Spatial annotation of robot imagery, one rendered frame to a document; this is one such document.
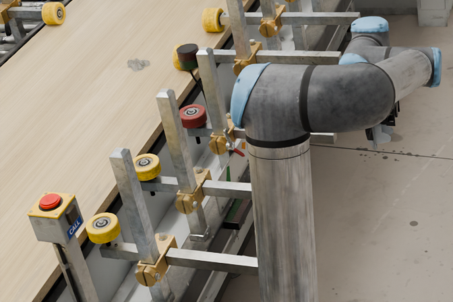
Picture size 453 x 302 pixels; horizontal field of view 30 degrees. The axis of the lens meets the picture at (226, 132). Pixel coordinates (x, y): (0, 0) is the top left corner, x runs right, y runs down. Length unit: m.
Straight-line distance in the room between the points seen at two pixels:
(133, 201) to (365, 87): 0.69
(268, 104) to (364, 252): 1.83
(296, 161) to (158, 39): 1.48
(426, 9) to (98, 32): 2.11
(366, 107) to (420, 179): 2.11
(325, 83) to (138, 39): 1.58
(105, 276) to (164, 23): 1.07
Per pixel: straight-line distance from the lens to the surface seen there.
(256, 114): 1.44
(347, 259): 3.18
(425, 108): 3.96
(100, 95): 2.63
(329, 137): 2.30
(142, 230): 1.95
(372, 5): 4.80
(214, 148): 2.35
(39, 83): 2.81
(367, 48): 2.00
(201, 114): 2.39
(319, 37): 3.14
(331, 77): 1.41
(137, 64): 2.72
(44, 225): 1.64
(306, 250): 1.56
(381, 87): 1.45
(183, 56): 2.24
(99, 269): 2.23
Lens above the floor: 2.14
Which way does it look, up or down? 32 degrees down
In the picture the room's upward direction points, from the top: 12 degrees counter-clockwise
